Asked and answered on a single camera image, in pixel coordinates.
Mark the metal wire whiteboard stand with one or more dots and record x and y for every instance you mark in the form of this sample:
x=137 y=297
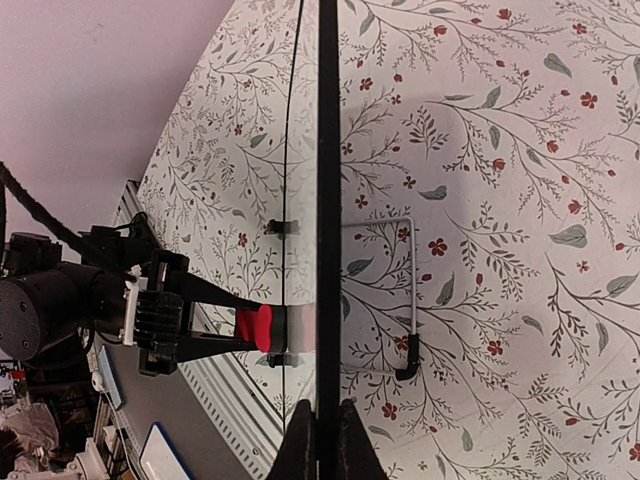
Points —
x=412 y=358

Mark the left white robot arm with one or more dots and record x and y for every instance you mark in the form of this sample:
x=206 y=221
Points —
x=46 y=300

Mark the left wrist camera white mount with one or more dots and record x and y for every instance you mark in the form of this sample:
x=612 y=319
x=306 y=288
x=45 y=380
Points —
x=131 y=296

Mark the red whiteboard eraser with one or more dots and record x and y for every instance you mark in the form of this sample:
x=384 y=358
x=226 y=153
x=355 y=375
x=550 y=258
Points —
x=266 y=328

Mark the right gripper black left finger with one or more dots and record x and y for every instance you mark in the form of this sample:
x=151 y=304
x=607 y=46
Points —
x=296 y=459

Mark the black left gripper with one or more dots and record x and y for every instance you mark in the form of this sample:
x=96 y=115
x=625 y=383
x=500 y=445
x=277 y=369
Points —
x=159 y=315

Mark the aluminium front rail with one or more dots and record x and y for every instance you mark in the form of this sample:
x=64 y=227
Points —
x=237 y=426

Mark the white whiteboard black frame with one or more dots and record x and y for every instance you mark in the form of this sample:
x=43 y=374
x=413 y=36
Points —
x=311 y=272

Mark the black whiteboard stand foot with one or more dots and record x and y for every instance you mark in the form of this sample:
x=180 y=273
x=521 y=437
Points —
x=282 y=228

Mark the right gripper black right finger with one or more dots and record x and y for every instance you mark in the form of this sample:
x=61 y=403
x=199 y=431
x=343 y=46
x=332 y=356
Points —
x=356 y=457

